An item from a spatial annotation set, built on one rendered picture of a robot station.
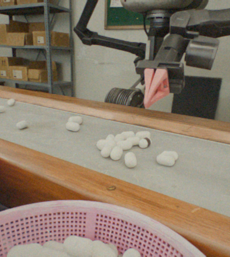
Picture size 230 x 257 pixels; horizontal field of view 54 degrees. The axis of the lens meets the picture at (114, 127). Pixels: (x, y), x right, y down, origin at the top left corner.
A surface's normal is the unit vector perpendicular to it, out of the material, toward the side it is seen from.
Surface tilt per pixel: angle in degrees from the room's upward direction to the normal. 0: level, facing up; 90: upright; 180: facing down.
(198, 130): 45
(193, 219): 0
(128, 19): 90
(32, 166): 0
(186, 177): 0
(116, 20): 90
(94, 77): 90
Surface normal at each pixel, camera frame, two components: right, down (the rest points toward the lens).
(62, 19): -0.47, 0.25
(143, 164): 0.04, -0.95
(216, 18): 0.02, -0.45
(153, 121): -0.33, -0.50
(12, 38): -0.44, 0.04
